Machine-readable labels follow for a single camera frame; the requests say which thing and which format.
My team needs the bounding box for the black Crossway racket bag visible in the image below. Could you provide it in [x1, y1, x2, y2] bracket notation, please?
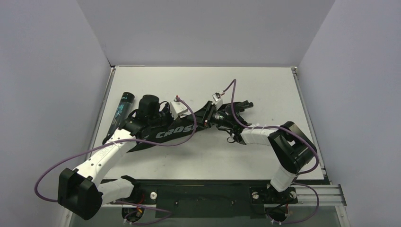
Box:
[125, 100, 254, 154]

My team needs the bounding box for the black shuttlecock tube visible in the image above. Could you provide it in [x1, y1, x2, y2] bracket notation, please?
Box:
[104, 92, 135, 141]

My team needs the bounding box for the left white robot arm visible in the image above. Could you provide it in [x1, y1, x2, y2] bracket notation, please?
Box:
[56, 95, 187, 220]

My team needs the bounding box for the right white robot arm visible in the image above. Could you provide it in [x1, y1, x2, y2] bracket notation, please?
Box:
[195, 100, 319, 203]

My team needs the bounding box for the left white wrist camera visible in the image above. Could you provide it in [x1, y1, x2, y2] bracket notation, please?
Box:
[169, 100, 188, 120]

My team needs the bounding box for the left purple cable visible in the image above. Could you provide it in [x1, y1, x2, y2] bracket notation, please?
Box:
[34, 96, 198, 226]

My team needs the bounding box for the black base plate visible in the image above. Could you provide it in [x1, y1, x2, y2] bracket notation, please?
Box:
[123, 180, 298, 218]

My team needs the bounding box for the aluminium frame rail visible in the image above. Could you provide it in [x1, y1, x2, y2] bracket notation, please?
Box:
[101, 182, 346, 209]

